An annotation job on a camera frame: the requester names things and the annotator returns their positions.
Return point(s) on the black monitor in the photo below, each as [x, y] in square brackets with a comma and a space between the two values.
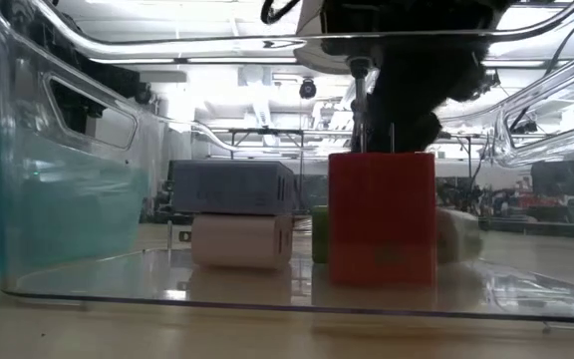
[556, 178]

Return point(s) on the white shade silver table lamp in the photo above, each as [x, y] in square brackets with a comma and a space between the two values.
[360, 90]

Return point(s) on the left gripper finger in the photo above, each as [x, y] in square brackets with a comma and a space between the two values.
[75, 107]

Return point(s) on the red wall charger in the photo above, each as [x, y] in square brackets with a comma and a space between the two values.
[381, 219]

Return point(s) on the black aluminium table frame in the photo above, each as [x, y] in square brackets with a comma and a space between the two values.
[541, 227]

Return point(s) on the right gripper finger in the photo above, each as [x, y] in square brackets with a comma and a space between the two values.
[401, 114]

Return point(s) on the clear plastic bin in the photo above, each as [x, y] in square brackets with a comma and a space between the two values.
[117, 279]

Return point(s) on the green wall charger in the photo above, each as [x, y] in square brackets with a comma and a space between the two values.
[459, 234]
[320, 234]

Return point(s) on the large blue three-port charger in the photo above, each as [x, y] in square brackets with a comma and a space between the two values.
[232, 187]

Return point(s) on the pink wall charger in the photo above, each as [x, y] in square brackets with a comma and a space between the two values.
[239, 242]

